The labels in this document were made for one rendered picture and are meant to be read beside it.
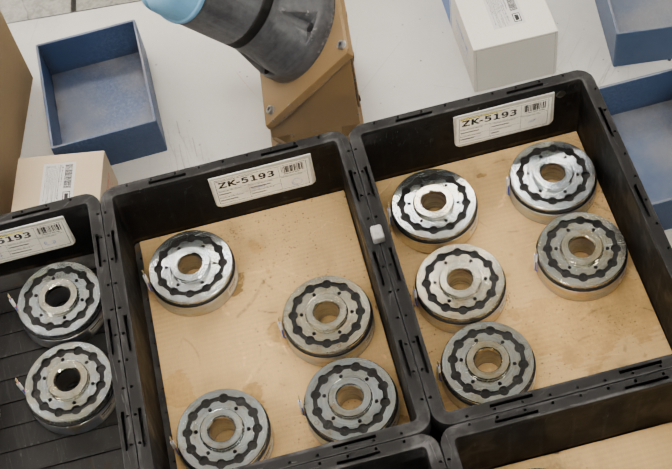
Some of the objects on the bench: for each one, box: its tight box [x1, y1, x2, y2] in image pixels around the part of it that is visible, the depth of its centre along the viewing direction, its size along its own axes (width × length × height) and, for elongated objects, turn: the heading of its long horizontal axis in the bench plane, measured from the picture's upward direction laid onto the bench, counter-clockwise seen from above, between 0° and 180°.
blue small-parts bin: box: [586, 0, 672, 67], centre depth 181 cm, size 20×15×7 cm
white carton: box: [438, 0, 558, 92], centre depth 180 cm, size 20×12×9 cm, turn 16°
